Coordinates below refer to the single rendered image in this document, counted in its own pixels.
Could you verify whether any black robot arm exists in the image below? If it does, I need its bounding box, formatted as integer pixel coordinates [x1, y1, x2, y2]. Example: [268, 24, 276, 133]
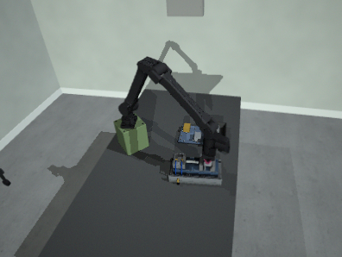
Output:
[118, 56, 230, 156]

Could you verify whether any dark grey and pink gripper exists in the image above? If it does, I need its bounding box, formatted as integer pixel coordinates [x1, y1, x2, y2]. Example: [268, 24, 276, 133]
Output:
[202, 144, 215, 164]

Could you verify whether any yellow block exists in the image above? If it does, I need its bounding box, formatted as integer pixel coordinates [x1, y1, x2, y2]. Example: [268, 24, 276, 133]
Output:
[183, 123, 191, 133]

